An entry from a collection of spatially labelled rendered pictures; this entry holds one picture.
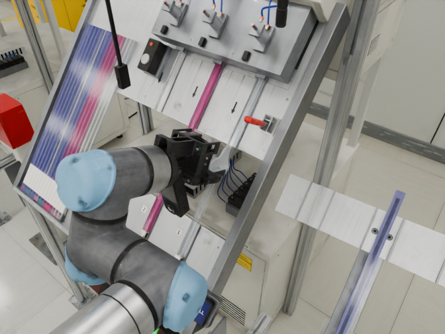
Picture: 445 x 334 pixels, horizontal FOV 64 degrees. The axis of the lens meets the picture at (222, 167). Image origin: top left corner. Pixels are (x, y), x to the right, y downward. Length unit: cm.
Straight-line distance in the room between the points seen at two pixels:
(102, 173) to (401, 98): 218
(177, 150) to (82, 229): 18
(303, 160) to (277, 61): 68
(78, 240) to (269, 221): 69
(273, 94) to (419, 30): 165
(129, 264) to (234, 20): 51
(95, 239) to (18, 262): 149
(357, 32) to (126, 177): 55
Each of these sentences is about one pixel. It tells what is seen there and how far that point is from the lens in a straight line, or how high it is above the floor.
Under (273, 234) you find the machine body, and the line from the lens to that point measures 107.
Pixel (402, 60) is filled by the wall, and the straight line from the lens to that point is 239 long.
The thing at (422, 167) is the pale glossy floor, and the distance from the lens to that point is 252.
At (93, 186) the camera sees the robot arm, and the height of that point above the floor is 115.
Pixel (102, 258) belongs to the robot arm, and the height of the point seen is 106.
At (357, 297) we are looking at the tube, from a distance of 61.
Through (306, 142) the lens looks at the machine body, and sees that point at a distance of 141.
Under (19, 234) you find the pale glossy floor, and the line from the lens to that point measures 211.
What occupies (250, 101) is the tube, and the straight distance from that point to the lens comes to 74.
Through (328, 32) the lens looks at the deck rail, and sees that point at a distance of 74.
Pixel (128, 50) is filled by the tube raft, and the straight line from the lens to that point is 98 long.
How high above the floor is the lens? 145
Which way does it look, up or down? 41 degrees down
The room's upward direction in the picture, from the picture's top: straight up
